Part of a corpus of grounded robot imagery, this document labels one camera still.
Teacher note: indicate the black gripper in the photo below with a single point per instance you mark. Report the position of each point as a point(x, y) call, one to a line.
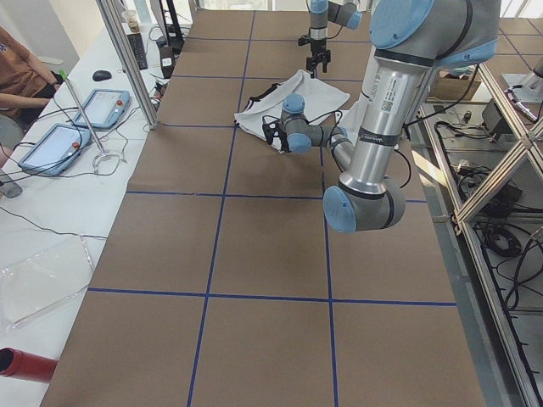
point(317, 47)
point(283, 141)

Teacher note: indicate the grey cartoon print t-shirt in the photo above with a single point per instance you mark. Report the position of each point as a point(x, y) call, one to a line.
point(300, 94)

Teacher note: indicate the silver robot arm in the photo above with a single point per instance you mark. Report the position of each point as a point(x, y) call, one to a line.
point(411, 38)
point(323, 12)

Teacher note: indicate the far blue teach pendant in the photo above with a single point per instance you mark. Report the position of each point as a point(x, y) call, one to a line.
point(104, 107)

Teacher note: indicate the blue teach pendant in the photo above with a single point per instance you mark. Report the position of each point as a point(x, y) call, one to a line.
point(55, 151)
point(104, 107)

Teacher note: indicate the black computer mouse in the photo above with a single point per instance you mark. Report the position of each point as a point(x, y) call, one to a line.
point(101, 75)

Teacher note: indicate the near blue teach pendant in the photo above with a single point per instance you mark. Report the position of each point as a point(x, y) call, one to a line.
point(55, 151)

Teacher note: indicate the seated person orange shirt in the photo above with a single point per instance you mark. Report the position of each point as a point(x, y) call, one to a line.
point(27, 84)

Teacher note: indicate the clear plastic sheet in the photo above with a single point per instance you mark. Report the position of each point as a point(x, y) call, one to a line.
point(43, 282)

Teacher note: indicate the red cylinder bottle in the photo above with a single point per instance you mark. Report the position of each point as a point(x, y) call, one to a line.
point(21, 365)

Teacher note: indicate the aluminium frame post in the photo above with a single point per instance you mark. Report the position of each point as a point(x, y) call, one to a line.
point(113, 24)

